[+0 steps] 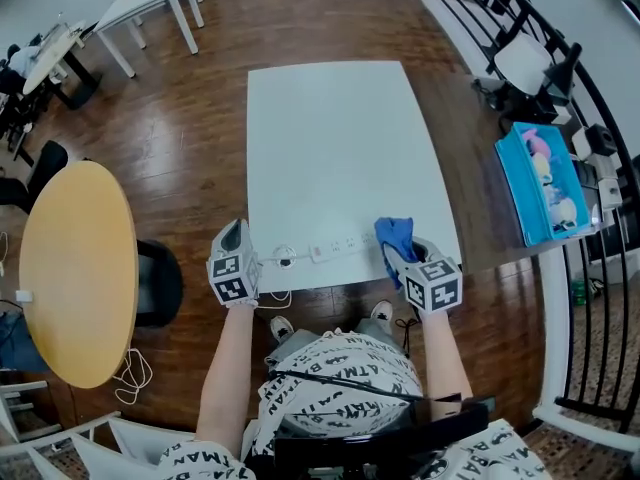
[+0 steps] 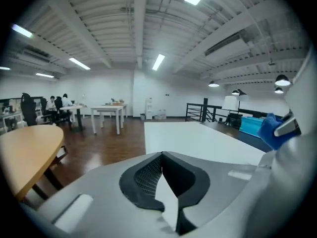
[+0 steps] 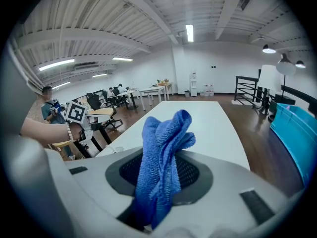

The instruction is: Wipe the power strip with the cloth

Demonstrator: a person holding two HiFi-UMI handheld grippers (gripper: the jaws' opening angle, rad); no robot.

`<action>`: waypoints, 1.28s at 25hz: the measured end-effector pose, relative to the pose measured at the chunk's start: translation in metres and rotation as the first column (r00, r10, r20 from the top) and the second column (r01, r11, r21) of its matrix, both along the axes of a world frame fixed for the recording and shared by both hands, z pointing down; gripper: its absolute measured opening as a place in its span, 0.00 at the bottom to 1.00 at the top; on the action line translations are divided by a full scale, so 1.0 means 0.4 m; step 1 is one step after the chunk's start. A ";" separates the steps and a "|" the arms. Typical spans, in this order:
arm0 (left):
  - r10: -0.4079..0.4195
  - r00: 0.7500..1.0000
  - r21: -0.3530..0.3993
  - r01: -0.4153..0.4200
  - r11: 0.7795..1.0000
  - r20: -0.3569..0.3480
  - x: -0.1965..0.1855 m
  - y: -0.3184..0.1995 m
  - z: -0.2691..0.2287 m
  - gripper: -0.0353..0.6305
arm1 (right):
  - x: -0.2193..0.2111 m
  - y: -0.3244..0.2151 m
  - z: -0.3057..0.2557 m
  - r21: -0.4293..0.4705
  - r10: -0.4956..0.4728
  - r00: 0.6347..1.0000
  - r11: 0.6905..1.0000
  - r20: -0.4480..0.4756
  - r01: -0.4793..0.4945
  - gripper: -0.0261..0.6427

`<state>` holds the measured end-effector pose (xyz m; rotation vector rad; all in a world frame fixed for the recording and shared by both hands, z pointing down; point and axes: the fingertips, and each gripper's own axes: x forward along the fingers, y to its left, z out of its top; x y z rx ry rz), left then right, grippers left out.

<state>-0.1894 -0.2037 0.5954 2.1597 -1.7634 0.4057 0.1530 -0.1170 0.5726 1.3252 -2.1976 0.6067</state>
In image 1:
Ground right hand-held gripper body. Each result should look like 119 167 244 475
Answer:
387 236 463 315

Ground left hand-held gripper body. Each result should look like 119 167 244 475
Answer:
207 218 262 310

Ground blue cloth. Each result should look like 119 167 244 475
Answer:
373 216 417 290

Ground white power strip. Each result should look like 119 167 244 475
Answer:
308 232 382 265

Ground person's left forearm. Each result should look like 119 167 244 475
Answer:
194 306 259 457

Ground person's right forearm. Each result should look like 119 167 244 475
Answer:
416 309 474 402

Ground round white desk grommet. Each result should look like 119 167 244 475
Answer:
272 242 299 269

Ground person's right shoe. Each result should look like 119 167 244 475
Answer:
369 300 395 325

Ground person's shoe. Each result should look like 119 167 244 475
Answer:
269 315 295 345
369 300 395 325

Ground grey shorts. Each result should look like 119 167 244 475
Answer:
267 316 401 364

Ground person's left shoe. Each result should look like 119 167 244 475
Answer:
269 315 295 345

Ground blue plastic bin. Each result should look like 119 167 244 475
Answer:
494 121 593 248

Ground white printed shirt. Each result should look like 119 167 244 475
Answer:
158 331 551 480

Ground black chest-mounted device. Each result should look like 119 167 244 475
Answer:
272 392 497 480

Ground yellow plush toy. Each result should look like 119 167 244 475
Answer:
529 153 555 183

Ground round yellow wooden table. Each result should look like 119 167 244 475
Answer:
18 160 140 390

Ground dark side table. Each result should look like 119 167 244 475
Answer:
469 74 617 270

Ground pink plush toy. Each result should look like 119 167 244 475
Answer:
520 127 551 155

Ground white metal rack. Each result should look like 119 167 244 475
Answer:
0 379 201 480

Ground black office chair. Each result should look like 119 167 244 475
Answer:
0 139 69 215

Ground black cube speaker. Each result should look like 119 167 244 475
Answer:
586 123 617 158

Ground white chair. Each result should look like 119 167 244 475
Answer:
491 32 552 97

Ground black metal railing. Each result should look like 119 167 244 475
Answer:
427 0 640 434

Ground white rectangular table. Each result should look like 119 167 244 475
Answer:
93 0 205 80

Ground round white table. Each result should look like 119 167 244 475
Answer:
21 19 104 112

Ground white power strip cable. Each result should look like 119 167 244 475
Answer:
255 247 312 312

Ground black cord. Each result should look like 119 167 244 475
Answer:
394 317 420 360

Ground white floor cable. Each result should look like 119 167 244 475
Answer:
111 346 154 405

